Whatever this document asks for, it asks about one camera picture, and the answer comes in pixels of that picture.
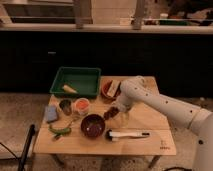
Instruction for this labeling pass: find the dark purple grape bunch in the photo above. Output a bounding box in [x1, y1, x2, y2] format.
[104, 107, 119, 120]

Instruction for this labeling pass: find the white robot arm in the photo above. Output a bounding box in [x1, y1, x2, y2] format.
[115, 76, 213, 171]

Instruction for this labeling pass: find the green plastic tray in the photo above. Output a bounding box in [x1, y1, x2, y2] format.
[50, 67, 101, 98]

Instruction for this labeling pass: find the cream box in bowl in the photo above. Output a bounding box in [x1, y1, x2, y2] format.
[107, 80, 120, 97]

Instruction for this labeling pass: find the terracotta orange bowl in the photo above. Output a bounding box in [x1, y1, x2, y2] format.
[101, 80, 120, 100]

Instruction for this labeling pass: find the dark red bowl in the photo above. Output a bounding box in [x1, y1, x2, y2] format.
[81, 114, 105, 139]

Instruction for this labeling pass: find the orange filled plastic cup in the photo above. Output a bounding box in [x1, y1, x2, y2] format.
[74, 98, 90, 115]

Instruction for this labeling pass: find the wooden folding table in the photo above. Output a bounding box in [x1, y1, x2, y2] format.
[32, 76, 177, 170]

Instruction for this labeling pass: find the small metal cup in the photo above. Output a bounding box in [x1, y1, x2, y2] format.
[59, 99, 72, 115]

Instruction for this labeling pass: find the green chili pepper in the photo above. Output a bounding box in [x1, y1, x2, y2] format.
[49, 125, 72, 139]

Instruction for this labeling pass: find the pale yellow food piece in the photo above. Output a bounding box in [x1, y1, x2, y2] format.
[62, 85, 77, 93]

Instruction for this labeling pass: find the blue sponge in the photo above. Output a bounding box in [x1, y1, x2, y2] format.
[45, 106, 58, 123]

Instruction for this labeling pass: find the long dark counter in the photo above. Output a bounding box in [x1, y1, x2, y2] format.
[0, 28, 213, 97]

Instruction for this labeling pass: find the black tripod leg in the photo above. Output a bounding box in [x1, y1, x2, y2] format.
[17, 124, 35, 171]

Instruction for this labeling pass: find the white black handled brush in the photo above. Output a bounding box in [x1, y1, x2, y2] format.
[105, 130, 150, 141]

